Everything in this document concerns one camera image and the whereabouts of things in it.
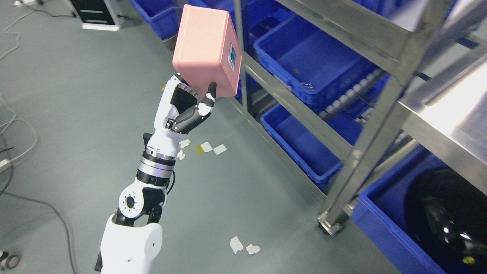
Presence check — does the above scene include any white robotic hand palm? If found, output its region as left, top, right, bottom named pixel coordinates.
left=143, top=73, right=202, bottom=159

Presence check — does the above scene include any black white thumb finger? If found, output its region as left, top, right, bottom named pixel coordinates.
left=168, top=82, right=217, bottom=135

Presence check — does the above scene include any pink plastic storage box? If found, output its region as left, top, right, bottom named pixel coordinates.
left=172, top=5, right=242, bottom=98

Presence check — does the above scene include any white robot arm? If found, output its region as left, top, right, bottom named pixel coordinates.
left=94, top=73, right=217, bottom=274

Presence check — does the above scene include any blue bin left shelf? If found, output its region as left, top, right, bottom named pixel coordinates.
left=254, top=14, right=378, bottom=113

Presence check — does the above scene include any stainless steel shelf rack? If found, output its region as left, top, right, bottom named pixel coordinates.
left=233, top=0, right=487, bottom=213

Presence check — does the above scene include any white black machine base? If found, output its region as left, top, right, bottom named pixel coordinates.
left=70, top=0, right=122, bottom=31

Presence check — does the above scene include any white paper scrap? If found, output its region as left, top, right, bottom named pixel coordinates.
left=245, top=243, right=261, bottom=255
left=229, top=236, right=244, bottom=255

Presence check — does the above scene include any blue bin lower left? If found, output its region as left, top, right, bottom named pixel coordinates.
left=260, top=104, right=343, bottom=190

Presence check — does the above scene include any blue bin holding helmet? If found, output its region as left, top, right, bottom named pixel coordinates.
left=351, top=146, right=457, bottom=274

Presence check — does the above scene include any stainless steel table cart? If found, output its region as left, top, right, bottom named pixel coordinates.
left=318, top=49, right=487, bottom=236

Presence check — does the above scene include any black helmet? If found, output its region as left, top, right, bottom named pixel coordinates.
left=404, top=168, right=486, bottom=274

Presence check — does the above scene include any black floor cable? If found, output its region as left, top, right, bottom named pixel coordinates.
left=0, top=145, right=78, bottom=274

